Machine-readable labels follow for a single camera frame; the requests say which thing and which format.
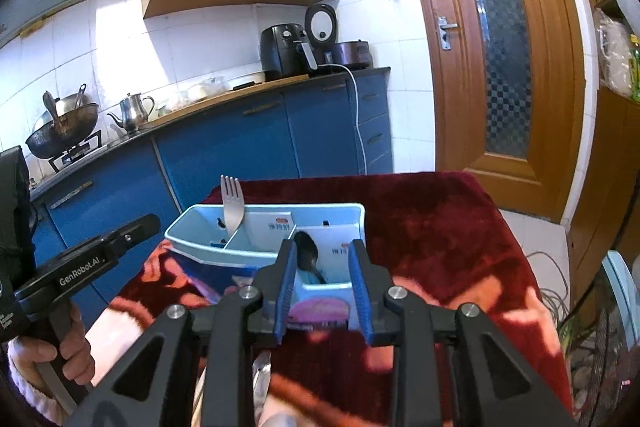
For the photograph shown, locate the person's left hand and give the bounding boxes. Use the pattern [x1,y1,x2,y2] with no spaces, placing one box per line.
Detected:
[7,302,93,388]

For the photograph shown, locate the gas stove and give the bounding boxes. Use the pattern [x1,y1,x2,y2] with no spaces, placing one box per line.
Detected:
[47,132,108,172]

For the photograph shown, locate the clear plastic containers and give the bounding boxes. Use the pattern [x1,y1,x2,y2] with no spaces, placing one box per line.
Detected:
[165,77,231,112]

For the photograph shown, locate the grey floor cables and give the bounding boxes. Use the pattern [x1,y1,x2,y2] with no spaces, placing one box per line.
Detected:
[522,249,576,333]

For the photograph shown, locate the metal fork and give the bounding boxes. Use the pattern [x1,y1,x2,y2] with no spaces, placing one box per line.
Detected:
[220,175,246,233]

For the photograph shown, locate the dark metal wok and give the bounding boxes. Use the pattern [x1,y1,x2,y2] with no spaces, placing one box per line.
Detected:
[25,102,101,160]

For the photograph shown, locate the metal pot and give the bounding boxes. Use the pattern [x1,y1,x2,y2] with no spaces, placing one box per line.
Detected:
[35,94,91,128]

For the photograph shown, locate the blue kitchen counter cabinets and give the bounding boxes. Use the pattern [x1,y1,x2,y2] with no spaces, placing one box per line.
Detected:
[30,67,396,333]

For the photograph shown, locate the red printed blanket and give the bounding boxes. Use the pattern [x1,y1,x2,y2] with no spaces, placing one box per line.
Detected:
[85,171,573,427]

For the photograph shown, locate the metal spoon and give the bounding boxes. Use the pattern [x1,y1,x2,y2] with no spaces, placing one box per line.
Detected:
[292,232,328,285]

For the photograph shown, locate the metal ladle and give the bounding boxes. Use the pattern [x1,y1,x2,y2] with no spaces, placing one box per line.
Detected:
[42,91,63,132]

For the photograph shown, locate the light blue utensil holder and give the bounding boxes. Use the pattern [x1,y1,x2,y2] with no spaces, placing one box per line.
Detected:
[164,203,366,332]

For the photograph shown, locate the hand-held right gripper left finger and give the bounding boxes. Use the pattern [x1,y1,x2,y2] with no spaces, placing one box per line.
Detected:
[65,238,301,427]

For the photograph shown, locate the black air fryer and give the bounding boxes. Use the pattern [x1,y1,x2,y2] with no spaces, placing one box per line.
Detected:
[260,24,318,82]

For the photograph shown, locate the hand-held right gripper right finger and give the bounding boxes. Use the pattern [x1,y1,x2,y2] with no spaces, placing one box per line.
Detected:
[348,238,576,427]

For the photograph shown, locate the white power cable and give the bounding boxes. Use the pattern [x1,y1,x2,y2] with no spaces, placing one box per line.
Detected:
[312,63,368,175]

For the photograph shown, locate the wooden shelf unit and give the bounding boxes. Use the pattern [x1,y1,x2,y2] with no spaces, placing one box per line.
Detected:
[565,0,640,258]

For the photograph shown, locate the wooden door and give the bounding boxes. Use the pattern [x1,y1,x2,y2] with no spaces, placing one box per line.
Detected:
[392,0,586,223]

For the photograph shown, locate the dark brown slow cooker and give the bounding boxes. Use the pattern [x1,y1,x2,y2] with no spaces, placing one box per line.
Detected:
[334,40,373,71]

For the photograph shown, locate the metal door handle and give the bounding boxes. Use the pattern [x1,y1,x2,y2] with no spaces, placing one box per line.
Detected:
[436,17,459,52]

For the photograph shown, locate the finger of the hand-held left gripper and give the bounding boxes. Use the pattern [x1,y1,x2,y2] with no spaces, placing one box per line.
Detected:
[102,213,161,259]

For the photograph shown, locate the white packet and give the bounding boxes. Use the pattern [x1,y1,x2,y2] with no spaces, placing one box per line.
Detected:
[595,7,636,98]

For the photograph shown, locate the white shallow pan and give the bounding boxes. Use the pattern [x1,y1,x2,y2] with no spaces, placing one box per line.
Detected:
[227,71,266,90]

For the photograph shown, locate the black floor fan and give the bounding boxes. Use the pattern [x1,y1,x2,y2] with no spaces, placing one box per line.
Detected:
[565,252,640,427]

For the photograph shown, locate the metal kettle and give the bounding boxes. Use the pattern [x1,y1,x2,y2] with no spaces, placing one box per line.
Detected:
[106,92,156,135]

